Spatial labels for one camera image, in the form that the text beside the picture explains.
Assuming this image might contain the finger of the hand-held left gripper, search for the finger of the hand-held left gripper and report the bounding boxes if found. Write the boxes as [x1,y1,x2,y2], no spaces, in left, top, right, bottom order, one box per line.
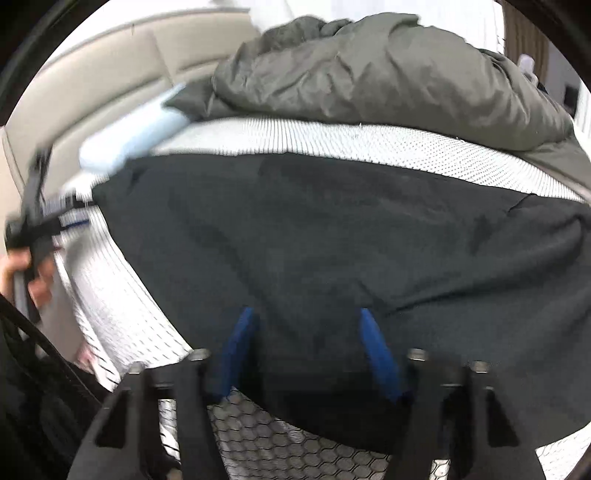
[46,216,92,232]
[45,194,100,214]

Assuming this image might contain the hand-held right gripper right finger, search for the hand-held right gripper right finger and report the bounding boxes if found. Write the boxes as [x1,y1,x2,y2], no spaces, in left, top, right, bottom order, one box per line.
[359,307,541,480]

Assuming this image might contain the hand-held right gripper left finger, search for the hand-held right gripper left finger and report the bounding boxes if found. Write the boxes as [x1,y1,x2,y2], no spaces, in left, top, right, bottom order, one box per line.
[67,307,258,480]

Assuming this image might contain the black pants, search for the black pants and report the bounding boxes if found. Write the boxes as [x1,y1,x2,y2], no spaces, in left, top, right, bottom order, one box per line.
[92,152,591,455]

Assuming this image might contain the person's left hand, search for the person's left hand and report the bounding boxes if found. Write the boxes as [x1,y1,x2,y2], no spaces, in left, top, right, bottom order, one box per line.
[0,251,58,311]

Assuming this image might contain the light blue pillow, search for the light blue pillow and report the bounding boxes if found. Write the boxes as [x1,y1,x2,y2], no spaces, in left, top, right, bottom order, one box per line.
[78,83,190,174]

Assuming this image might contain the beige padded headboard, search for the beige padded headboard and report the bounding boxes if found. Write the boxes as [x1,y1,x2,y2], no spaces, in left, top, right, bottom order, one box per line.
[0,18,259,259]

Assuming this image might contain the person's dark clothing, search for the person's dark clothing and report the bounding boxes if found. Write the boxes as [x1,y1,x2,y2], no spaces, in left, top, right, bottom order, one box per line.
[0,300,112,480]

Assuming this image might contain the white honeycomb mattress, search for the white honeycomb mattress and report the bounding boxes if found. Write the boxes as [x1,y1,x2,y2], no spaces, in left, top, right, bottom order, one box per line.
[53,117,591,480]

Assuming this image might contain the grey duvet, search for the grey duvet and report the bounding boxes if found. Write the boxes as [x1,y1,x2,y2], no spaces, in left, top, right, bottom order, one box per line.
[166,14,591,195]

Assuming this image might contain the white chair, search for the white chair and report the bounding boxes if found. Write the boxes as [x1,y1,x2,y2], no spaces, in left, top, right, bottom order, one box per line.
[518,54,539,87]

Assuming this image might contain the brown curtain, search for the brown curtain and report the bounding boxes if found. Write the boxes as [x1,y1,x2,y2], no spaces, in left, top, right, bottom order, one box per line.
[503,0,551,65]

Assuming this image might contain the black cable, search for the black cable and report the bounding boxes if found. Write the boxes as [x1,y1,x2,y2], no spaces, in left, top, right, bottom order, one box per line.
[0,295,112,407]

